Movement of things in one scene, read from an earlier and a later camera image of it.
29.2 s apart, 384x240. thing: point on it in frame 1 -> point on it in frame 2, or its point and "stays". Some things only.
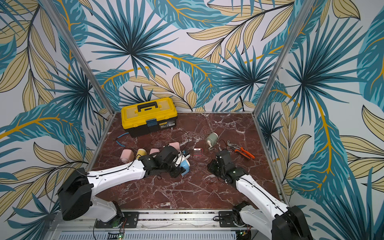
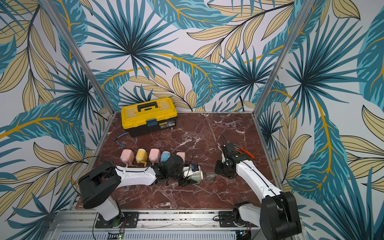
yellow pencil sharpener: (141, 152) stays
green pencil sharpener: (212, 140) -> (197, 176)
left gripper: (178, 171) -> (185, 182)
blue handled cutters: (119, 137) stays
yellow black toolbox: (148, 117) stays
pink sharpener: (127, 156) stays
